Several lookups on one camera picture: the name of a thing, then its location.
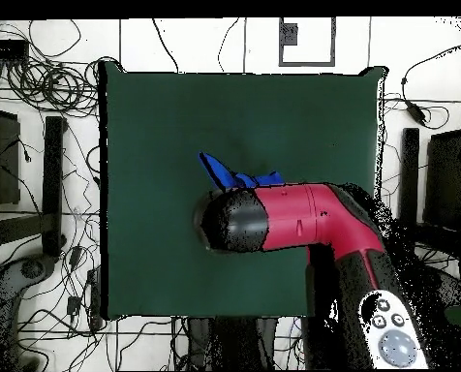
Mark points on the grey caster stand base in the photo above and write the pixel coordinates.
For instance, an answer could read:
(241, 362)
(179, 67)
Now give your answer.
(33, 268)

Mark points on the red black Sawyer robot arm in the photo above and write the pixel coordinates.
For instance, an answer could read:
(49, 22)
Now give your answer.
(292, 217)

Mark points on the dark green tablecloth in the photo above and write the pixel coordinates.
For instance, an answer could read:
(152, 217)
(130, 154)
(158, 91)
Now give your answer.
(157, 135)

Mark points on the black power strip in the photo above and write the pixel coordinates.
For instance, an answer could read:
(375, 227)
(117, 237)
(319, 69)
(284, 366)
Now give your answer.
(95, 298)

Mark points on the blue shirt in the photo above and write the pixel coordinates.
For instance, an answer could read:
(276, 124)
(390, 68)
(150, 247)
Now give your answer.
(219, 170)

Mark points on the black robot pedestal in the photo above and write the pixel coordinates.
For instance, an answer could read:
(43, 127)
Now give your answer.
(234, 345)

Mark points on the black flat device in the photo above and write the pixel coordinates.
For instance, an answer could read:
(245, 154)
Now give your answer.
(6, 49)

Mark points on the black box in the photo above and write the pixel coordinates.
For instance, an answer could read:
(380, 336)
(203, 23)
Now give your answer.
(445, 178)
(4, 162)

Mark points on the grey square frame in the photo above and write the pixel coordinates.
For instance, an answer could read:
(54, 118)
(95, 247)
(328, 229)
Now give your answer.
(307, 63)

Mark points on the black stand frame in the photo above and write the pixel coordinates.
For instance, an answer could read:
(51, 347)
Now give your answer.
(54, 174)
(410, 174)

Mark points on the small black adapter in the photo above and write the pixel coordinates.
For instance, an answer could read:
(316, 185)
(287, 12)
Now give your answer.
(73, 305)
(76, 256)

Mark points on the black power adapter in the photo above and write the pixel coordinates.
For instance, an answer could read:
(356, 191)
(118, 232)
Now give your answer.
(415, 112)

